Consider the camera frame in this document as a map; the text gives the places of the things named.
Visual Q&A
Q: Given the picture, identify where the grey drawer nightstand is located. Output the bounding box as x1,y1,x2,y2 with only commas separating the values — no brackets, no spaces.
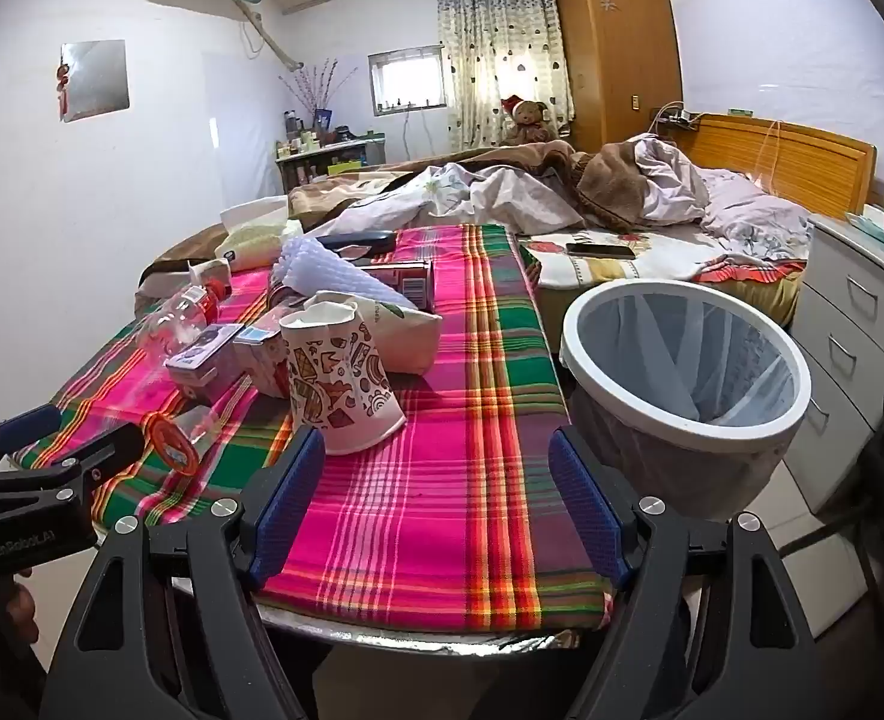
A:
775,214,884,511

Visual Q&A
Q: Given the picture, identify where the silver wall poster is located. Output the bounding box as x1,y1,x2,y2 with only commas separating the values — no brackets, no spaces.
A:
58,39,129,122

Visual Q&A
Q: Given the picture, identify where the white trash bin with liner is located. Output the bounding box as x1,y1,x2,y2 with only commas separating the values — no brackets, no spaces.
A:
560,279,814,522

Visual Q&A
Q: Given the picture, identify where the pale floral duvet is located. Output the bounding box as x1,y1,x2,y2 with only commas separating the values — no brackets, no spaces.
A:
307,133,713,241

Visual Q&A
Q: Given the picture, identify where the patterned paper cup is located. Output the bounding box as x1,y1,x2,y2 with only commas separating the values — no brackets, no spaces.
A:
278,298,407,455

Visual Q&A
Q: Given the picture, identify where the wooden bed headboard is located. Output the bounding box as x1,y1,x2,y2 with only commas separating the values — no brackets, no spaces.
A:
670,112,878,215

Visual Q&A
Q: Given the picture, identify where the brown blanket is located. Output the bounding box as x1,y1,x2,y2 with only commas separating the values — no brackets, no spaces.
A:
287,141,705,233

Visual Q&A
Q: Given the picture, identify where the vase of bare branches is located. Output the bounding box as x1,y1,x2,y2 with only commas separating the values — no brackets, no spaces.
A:
280,58,356,128

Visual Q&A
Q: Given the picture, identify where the white foam net sleeve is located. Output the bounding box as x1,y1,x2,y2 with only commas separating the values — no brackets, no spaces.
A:
275,236,422,312

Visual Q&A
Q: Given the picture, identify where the power strip with chargers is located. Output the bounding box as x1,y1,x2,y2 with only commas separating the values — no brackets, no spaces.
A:
652,101,702,128

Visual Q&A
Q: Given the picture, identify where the person's left hand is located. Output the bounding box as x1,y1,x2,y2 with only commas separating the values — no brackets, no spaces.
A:
2,582,39,644

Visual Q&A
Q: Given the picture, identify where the crushed clear plastic cup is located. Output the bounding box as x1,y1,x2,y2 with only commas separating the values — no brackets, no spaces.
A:
143,403,219,478

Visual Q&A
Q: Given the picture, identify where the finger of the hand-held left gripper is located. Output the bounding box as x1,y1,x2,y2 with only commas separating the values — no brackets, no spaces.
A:
0,403,65,475
0,426,146,505

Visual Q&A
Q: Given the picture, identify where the patterned curtain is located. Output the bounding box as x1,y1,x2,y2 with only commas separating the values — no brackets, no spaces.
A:
434,0,574,151

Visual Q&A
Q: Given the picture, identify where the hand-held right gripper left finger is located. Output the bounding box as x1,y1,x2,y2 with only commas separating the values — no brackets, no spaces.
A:
40,426,330,720

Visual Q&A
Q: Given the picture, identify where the clear plastic bottle red label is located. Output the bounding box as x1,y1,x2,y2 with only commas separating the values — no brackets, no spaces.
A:
136,281,231,370

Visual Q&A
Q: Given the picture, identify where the air conditioner pipe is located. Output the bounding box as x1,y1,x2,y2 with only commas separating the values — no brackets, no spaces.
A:
232,0,304,68

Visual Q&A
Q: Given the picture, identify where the small window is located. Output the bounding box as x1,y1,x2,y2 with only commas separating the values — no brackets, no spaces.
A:
368,46,443,117

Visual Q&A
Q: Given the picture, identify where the soft tissue pack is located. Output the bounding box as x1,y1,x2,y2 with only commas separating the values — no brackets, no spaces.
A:
217,195,304,271

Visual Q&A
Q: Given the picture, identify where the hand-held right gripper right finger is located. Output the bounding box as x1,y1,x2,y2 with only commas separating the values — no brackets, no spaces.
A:
548,426,837,720

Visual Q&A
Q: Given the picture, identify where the wooden wardrobe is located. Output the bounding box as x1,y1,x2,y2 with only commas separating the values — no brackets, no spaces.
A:
554,0,684,151

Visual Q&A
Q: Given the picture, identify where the purple white drink carton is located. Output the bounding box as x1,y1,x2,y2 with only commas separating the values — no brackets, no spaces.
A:
166,324,244,392

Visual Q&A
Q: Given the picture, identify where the lilac floral pillow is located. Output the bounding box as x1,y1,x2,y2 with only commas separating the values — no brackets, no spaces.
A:
700,169,814,263

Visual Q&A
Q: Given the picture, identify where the small white wrapped package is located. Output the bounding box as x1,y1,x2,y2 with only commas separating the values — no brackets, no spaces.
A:
181,259,233,292

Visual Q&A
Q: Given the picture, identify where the white red floral bedsheet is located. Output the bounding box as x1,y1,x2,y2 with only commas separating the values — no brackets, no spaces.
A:
520,229,807,290

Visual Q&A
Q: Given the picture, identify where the brown teddy bear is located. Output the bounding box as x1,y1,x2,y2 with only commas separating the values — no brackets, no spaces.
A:
502,95,555,145

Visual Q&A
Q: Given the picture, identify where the shelf with bottles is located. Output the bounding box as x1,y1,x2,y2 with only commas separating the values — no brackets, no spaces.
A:
275,127,386,192

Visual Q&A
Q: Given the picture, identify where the white charging cable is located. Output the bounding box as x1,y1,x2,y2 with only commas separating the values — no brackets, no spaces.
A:
755,118,782,192

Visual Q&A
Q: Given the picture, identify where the dark blue glasses case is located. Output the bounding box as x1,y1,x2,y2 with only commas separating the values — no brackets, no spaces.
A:
316,231,398,253

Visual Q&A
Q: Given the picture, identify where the white paper bag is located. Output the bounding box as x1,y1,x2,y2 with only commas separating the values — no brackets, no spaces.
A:
314,291,444,376

